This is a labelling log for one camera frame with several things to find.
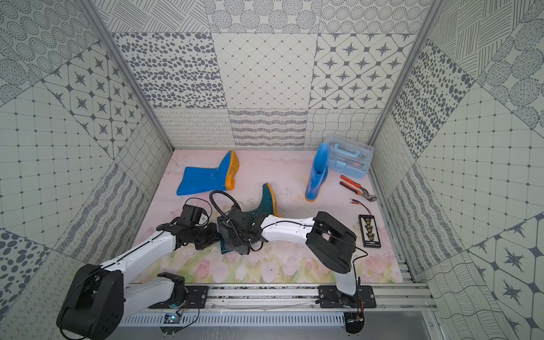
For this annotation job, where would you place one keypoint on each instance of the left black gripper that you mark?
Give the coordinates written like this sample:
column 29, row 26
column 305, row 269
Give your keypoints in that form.
column 208, row 235

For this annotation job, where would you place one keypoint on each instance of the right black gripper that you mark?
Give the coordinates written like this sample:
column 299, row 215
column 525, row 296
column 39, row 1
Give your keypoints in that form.
column 235, row 241

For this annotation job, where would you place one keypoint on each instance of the green rubber boot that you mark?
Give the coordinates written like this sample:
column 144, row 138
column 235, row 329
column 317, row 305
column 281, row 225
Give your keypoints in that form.
column 267, row 205

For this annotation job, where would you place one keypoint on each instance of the blue rubber boot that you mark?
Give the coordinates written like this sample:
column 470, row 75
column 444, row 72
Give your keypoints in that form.
column 318, row 172
column 200, row 180

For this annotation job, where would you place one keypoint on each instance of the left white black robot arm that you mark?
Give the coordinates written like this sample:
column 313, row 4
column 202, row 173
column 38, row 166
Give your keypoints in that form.
column 102, row 296

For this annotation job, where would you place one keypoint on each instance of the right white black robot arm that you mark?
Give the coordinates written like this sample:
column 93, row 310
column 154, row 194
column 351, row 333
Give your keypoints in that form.
column 330, row 241

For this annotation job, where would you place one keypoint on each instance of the white ventilation grille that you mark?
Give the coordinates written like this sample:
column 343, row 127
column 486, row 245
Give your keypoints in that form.
column 250, row 319

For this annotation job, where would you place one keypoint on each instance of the light blue plastic toolbox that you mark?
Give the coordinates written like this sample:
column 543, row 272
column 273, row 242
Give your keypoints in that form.
column 349, row 157

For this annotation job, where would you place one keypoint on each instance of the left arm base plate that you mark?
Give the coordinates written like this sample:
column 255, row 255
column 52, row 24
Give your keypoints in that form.
column 188, row 297

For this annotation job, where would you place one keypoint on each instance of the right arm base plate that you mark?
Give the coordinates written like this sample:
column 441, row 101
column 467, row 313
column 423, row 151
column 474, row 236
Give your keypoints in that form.
column 330, row 297

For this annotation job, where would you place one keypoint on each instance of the orange handled pliers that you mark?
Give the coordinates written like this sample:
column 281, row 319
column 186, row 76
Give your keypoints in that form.
column 357, row 189

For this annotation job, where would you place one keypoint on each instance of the aluminium mounting rail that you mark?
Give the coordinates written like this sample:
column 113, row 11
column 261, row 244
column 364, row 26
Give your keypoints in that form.
column 388, row 296

